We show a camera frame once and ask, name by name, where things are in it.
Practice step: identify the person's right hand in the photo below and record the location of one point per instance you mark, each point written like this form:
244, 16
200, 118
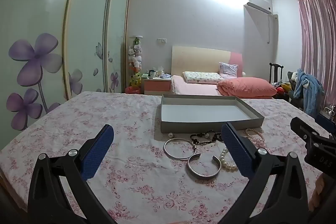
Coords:
317, 192

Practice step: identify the light blue cloth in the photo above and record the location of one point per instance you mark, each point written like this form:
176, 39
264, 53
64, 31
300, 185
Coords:
165, 76

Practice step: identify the folded pink duvet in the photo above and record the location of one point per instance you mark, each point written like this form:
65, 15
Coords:
246, 86

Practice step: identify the red waste bin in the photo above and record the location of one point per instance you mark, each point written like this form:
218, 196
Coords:
132, 90

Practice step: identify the wardrobe with purple flower doors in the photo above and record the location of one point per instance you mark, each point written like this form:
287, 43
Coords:
52, 43

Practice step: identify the pink and cream nightstand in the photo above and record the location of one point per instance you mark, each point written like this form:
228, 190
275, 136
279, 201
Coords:
157, 85

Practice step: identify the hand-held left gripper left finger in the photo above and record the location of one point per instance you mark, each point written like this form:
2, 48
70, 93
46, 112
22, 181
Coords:
98, 151

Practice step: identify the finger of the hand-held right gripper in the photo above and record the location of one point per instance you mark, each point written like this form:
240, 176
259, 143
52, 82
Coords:
302, 128

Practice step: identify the pink curtain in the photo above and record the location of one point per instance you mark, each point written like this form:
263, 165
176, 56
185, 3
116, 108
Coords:
319, 50

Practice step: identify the white air conditioner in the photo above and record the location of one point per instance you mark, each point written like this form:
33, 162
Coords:
258, 5

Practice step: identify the tissue box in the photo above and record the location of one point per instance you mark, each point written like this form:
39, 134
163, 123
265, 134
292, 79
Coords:
160, 71

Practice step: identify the grey cardboard tray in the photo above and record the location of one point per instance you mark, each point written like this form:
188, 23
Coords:
204, 113

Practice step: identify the air conditioner pipe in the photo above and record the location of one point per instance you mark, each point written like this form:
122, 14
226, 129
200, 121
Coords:
269, 29

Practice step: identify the colourful toys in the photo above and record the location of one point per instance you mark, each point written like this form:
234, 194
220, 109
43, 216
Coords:
283, 88

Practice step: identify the blue clothing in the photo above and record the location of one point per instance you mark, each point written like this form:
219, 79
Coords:
308, 85

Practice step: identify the dark wooden chair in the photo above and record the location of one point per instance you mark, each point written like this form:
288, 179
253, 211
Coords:
275, 70

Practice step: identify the clear tube of plush toys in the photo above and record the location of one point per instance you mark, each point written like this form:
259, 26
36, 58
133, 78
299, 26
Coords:
135, 58

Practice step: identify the silver round bangle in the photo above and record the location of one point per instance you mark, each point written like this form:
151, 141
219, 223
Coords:
166, 151

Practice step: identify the purple patterned pillow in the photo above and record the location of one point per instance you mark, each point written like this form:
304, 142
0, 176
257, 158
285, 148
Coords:
228, 68

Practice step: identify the pink bed with cream headboard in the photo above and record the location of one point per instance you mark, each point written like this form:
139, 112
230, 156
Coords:
194, 58

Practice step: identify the white wall socket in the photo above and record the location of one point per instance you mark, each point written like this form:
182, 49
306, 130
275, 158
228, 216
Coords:
162, 40

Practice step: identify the pink floral tablecloth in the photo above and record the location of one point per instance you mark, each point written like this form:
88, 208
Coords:
105, 113

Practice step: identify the white patterned pillow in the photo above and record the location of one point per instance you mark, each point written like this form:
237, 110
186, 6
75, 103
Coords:
202, 76

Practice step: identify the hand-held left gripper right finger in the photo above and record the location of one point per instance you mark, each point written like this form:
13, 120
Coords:
236, 151

